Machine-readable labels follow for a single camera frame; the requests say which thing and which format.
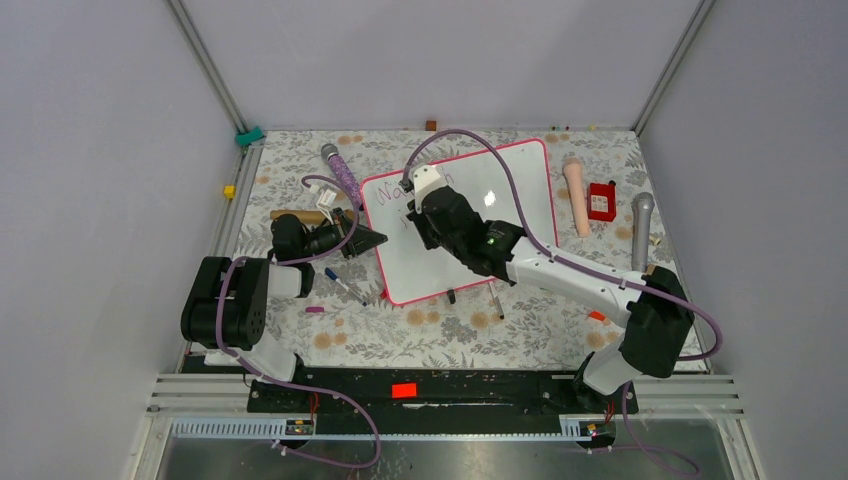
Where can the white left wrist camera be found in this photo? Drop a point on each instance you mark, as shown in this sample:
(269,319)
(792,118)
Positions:
(325,197)

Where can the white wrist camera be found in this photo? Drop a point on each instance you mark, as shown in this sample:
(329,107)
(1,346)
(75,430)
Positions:
(423,181)
(325,197)

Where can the yellow cube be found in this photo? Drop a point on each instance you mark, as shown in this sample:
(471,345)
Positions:
(229,191)

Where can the floral patterned table mat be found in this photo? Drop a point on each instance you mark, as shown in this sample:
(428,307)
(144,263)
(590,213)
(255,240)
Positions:
(541,330)

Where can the teal block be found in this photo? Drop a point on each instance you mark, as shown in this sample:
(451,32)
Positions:
(248,138)

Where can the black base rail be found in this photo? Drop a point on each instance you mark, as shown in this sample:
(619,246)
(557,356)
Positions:
(358,401)

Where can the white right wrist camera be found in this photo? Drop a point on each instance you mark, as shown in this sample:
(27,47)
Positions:
(423,181)

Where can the red box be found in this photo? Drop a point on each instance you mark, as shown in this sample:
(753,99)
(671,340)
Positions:
(601,202)

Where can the purple patterned toy microphone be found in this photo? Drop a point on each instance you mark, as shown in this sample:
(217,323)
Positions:
(331,156)

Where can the pink framed whiteboard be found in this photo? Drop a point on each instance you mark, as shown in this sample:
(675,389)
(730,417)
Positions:
(508,186)

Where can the red label on rail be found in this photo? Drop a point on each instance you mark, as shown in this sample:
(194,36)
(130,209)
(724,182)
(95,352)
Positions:
(404,390)

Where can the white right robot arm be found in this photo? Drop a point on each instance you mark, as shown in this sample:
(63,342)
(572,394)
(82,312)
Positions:
(646,305)

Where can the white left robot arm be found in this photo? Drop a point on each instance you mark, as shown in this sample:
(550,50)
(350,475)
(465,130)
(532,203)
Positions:
(225,311)

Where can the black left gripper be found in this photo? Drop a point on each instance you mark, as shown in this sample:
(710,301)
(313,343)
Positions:
(342,228)

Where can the silver toy microphone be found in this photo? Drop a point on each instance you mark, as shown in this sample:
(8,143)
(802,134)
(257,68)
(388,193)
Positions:
(643,206)

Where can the blue capped marker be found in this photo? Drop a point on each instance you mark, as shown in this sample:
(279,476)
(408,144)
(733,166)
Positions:
(348,289)

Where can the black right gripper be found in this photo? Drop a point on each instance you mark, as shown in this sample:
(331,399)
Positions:
(420,220)

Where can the brown wooden toy microphone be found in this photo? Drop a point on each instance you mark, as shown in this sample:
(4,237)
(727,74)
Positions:
(311,218)

